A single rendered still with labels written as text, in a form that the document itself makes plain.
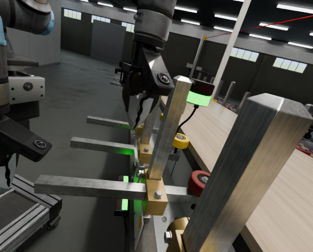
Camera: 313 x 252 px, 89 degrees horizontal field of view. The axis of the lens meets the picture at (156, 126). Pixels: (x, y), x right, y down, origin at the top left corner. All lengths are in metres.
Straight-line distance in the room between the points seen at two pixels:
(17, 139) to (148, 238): 0.42
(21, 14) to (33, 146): 0.60
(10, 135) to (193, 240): 0.35
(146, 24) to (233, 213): 0.33
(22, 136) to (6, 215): 0.92
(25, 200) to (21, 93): 0.76
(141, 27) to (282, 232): 0.52
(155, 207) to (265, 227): 0.24
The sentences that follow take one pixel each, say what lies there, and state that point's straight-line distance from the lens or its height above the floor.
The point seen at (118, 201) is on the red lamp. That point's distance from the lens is 0.62.
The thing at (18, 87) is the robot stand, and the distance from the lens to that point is 0.76.
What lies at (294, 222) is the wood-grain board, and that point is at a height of 0.90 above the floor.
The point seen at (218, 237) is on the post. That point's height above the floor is 1.02.
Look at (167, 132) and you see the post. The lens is 0.39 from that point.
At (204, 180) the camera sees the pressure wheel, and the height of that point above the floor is 0.91.
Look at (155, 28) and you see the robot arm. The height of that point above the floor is 1.22.
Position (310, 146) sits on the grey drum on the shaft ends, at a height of 0.83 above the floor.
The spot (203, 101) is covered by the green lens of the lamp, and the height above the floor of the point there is 1.11.
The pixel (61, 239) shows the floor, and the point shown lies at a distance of 1.39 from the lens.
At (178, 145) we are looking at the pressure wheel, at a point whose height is 0.88.
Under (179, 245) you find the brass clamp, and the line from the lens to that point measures 0.25.
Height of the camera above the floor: 1.17
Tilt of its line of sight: 22 degrees down
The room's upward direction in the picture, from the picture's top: 15 degrees clockwise
